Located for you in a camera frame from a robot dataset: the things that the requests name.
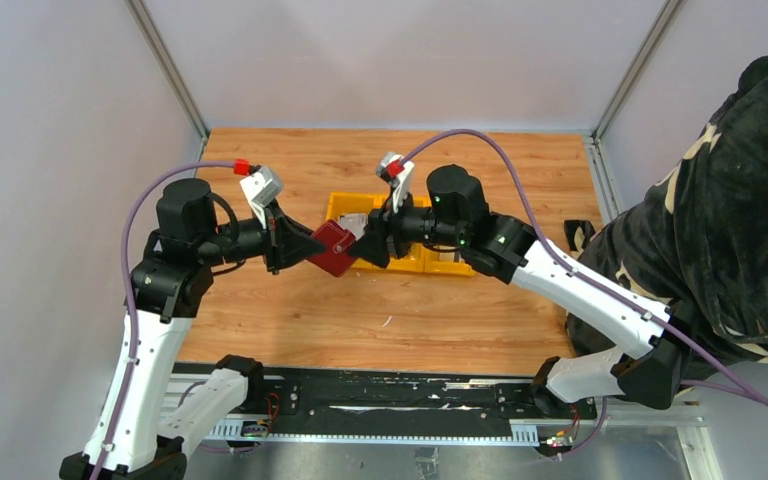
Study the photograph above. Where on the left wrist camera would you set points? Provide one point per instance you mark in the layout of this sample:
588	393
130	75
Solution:
261	188

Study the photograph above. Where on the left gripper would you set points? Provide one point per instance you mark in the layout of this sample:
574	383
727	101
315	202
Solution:
286	242

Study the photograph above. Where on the middle yellow bin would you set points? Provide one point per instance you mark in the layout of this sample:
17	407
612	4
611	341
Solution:
413	262

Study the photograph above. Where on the red leather card holder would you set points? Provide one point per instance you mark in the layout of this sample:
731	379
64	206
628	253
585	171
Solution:
337	241

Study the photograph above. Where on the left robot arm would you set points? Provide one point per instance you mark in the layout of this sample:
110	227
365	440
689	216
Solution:
133	439

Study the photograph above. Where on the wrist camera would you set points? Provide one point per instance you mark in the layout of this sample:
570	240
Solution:
397	173
261	188

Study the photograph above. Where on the left yellow bin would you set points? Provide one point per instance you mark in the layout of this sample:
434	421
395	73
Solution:
343	202

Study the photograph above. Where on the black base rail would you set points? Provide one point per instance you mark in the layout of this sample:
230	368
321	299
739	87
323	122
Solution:
333	405

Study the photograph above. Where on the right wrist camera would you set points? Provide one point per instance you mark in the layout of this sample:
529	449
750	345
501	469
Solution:
397	173

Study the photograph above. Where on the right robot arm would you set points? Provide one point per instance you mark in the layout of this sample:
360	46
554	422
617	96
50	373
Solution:
644	364

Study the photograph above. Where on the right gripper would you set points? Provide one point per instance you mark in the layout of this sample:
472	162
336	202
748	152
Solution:
372	246

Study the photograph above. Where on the person in black fleece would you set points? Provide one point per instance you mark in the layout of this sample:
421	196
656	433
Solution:
699	237

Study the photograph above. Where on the silver VIP card stack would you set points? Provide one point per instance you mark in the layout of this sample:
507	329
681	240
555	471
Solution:
351	226

